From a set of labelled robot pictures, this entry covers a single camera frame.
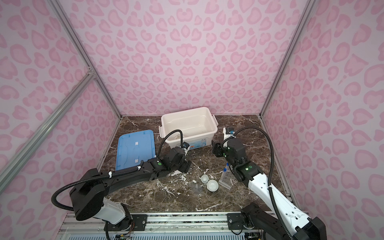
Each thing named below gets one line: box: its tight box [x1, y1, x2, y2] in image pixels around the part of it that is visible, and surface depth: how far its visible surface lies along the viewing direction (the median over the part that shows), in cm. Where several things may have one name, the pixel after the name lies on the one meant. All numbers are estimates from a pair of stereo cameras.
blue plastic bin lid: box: [115, 129, 156, 171], surface depth 103 cm
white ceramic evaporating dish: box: [206, 179, 219, 192], surface depth 85 cm
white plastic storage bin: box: [158, 107, 219, 150], surface depth 102 cm
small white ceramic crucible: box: [201, 175, 209, 183], surface depth 87 cm
